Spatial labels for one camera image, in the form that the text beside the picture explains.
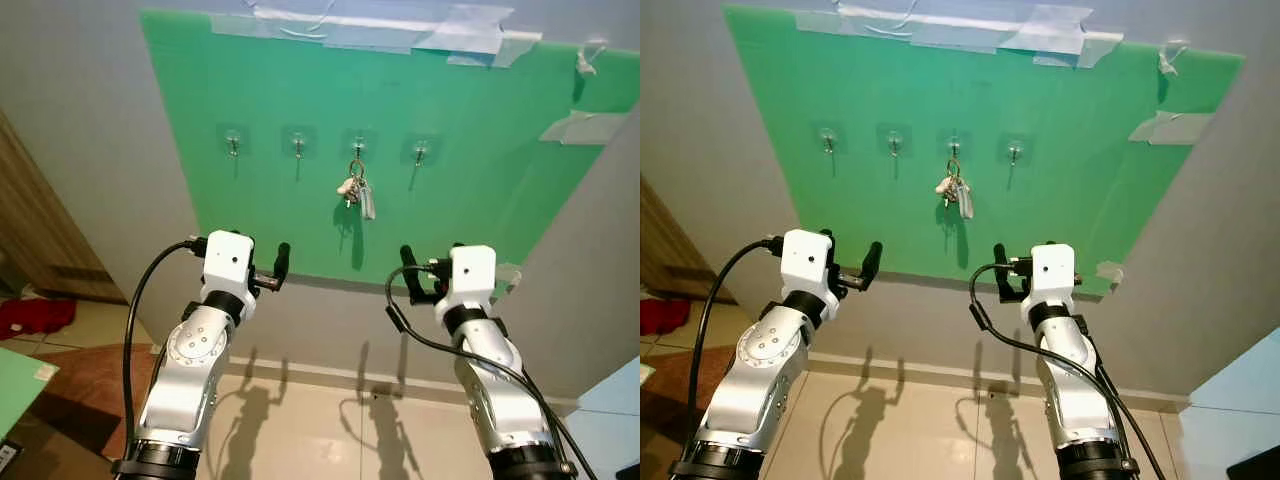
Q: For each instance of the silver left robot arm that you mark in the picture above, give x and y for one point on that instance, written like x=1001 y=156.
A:
x=760 y=370
x=190 y=370

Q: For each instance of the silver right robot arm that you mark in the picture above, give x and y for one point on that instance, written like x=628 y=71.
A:
x=500 y=390
x=1075 y=390

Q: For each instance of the clear adhesive metal hook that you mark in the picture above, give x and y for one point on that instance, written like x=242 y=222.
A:
x=298 y=142
x=953 y=141
x=357 y=140
x=421 y=148
x=828 y=140
x=893 y=141
x=232 y=140
x=1014 y=149

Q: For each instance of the small clear tape on corner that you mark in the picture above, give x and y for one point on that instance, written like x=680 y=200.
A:
x=507 y=275
x=1107 y=272

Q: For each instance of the beige baseboard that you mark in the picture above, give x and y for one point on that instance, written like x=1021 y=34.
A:
x=330 y=375
x=920 y=372

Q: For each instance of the clear tape on board edge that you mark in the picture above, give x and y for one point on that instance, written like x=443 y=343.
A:
x=578 y=128
x=1165 y=128

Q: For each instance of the wooden door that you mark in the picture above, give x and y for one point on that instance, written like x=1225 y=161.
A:
x=665 y=250
x=40 y=230

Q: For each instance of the red cloth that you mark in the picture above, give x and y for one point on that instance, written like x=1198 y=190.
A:
x=662 y=315
x=35 y=318

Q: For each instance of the brown rug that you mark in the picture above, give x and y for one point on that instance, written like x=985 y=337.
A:
x=90 y=390
x=662 y=420

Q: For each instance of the clear tape strip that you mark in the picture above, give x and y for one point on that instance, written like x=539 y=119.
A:
x=235 y=25
x=815 y=20

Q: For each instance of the crumpled clear tape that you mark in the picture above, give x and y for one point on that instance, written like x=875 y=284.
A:
x=1167 y=62
x=588 y=62

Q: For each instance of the wide clear tape patch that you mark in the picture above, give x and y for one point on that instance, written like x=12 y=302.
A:
x=1050 y=28
x=462 y=28

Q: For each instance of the green mat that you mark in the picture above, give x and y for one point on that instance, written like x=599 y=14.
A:
x=645 y=373
x=18 y=390

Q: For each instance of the light blue cabinet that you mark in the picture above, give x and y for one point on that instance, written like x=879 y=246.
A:
x=610 y=430
x=1235 y=400

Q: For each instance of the long white strip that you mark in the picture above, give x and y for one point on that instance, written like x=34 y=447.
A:
x=300 y=20
x=880 y=14

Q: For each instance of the black box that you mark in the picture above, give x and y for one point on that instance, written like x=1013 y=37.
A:
x=630 y=472
x=1258 y=466

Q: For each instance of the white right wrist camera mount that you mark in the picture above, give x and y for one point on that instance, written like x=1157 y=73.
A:
x=1052 y=273
x=472 y=275

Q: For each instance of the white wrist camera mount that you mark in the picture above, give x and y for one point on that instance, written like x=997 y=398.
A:
x=805 y=262
x=1052 y=273
x=226 y=262
x=472 y=275

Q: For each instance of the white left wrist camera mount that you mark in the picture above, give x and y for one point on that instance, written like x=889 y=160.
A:
x=805 y=262
x=226 y=262

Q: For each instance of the green wall board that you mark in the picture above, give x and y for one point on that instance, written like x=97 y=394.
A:
x=1080 y=200
x=480 y=200

